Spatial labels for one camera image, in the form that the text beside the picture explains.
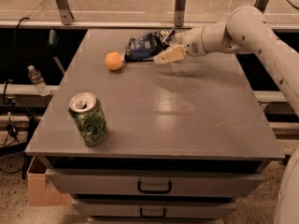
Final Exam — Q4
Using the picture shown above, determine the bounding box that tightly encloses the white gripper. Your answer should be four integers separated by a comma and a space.
153, 27, 207, 64

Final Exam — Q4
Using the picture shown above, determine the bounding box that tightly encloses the blue chip bag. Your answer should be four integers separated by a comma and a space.
123, 30, 171, 62

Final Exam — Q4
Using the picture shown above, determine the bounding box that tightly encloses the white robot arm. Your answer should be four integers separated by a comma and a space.
154, 6, 299, 224

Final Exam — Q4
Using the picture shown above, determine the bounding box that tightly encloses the orange fruit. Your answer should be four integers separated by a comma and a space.
105, 51, 123, 71

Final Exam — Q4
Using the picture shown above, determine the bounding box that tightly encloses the grey drawer cabinet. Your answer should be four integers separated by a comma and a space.
27, 29, 284, 224

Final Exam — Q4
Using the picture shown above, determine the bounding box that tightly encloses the green soda can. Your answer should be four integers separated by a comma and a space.
69, 92, 107, 147

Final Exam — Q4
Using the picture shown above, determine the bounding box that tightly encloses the clear plastic water bottle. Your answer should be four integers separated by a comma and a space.
28, 65, 50, 96

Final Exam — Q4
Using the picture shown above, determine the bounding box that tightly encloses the cardboard box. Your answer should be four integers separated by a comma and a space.
27, 157, 72, 206

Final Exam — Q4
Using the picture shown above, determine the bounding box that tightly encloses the middle metal bracket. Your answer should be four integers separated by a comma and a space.
174, 0, 186, 27

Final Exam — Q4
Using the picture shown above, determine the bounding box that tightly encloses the left metal bracket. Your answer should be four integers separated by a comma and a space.
55, 0, 74, 25

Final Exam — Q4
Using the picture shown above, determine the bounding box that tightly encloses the green handled tool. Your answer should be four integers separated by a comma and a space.
46, 29, 65, 74

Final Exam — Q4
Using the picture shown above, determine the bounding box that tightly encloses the top drawer black handle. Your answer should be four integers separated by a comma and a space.
137, 181, 172, 195

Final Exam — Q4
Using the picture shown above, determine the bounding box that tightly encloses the drawer black handle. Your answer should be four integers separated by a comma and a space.
137, 181, 172, 195
139, 207, 166, 218

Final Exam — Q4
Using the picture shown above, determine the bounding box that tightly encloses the black cable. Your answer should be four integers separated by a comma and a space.
0, 17, 41, 175

